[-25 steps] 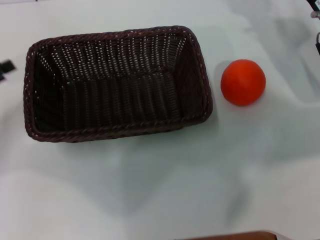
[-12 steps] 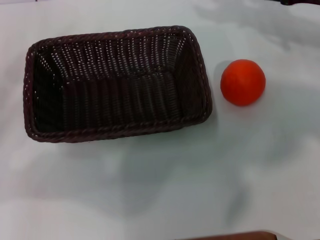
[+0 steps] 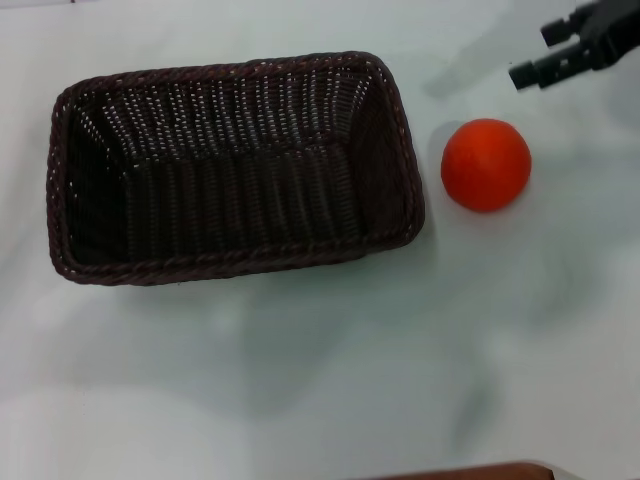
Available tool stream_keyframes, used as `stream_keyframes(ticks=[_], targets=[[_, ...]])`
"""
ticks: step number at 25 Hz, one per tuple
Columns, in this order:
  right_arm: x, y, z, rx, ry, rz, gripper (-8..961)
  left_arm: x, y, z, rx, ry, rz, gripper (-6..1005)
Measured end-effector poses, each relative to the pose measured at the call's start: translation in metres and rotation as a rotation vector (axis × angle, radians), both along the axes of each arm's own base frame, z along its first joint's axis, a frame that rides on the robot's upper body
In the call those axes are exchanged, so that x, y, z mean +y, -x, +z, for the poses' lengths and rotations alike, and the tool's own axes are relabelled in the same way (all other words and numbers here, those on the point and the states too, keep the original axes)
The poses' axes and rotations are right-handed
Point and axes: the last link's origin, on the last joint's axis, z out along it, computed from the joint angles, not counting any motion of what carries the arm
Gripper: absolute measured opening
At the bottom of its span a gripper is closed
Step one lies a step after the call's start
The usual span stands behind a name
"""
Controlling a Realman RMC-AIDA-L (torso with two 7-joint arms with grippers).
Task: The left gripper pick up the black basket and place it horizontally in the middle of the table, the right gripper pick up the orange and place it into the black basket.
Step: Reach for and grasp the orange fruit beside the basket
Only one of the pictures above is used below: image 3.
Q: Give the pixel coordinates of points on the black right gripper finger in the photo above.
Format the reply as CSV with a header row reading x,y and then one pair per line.
x,y
550,70
560,32

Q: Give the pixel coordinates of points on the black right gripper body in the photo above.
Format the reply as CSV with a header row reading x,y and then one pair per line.
x,y
612,30

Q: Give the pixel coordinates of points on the dark brown woven basket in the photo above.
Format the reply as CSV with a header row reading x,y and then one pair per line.
x,y
235,200

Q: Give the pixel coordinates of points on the red-orange round tomato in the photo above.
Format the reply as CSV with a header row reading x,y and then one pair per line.
x,y
485,165

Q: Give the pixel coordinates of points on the brown wooden edge strip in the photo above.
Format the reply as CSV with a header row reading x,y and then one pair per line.
x,y
470,472

